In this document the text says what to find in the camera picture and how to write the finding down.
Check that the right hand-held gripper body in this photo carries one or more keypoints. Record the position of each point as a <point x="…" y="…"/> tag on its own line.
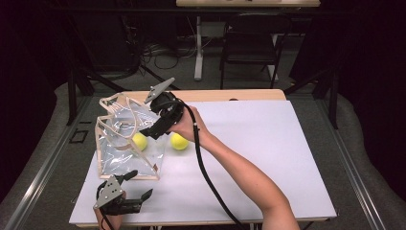
<point x="169" y="108"/>

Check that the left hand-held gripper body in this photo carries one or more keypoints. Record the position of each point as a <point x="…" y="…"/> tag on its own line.
<point x="111" y="193"/>

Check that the yellow tennis ball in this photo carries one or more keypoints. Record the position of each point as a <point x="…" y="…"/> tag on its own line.
<point x="179" y="141"/>
<point x="139" y="142"/>

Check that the clear plastic bag beige trim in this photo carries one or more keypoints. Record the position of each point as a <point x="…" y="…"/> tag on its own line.
<point x="118" y="156"/>

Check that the person's right hand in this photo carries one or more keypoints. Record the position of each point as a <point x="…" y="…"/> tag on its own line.
<point x="188" y="127"/>

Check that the person's left hand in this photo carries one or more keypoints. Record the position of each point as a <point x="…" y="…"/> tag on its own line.
<point x="116" y="222"/>

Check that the wooden table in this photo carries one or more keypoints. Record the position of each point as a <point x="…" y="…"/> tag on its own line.
<point x="223" y="95"/>

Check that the white desk leg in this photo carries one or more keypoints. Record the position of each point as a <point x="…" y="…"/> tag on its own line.
<point x="198" y="48"/>

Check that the black metal stand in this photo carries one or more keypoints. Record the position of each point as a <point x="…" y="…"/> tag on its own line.
<point x="333" y="96"/>
<point x="72" y="96"/>

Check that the black chair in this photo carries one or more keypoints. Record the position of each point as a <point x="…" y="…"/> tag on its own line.
<point x="252" y="48"/>

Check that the white table sheet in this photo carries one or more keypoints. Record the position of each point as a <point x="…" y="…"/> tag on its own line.
<point x="271" y="153"/>

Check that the aluminium floor rail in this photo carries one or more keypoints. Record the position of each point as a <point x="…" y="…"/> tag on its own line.
<point x="41" y="179"/>
<point x="351" y="166"/>

